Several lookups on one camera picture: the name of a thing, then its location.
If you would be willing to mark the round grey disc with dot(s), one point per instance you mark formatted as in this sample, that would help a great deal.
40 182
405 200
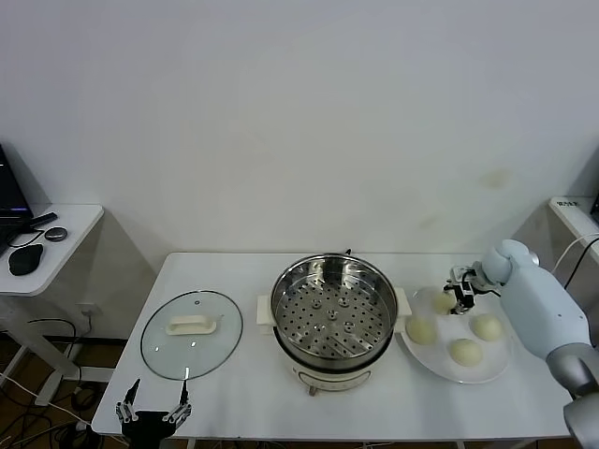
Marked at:
55 234

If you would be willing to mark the white wall socket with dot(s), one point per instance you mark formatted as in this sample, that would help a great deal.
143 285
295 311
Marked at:
88 309

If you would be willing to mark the perforated steel steamer basket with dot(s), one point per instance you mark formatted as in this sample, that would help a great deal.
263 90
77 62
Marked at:
327 337

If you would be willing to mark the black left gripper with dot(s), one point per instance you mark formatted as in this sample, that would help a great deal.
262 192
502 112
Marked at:
147 423

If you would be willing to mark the white side table with label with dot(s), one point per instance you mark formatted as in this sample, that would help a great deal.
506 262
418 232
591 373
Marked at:
573 220

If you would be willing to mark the black computer mouse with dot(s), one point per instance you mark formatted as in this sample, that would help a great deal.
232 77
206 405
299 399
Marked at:
25 260

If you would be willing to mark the white round plate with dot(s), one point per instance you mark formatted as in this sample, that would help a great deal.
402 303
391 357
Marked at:
435 362

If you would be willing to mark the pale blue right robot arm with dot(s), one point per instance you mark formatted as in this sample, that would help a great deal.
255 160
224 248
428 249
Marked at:
538 304

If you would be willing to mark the black laptop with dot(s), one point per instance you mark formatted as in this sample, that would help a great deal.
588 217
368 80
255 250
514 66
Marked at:
9 196

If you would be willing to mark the black stick device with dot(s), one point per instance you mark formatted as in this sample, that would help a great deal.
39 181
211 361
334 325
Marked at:
44 218

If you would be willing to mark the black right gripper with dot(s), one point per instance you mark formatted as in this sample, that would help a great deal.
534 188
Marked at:
472 280

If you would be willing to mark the white steamed baozi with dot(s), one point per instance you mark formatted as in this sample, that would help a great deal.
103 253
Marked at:
421 331
440 303
486 326
464 352

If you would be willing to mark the small printed label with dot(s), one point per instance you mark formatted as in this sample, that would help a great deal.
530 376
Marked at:
567 203

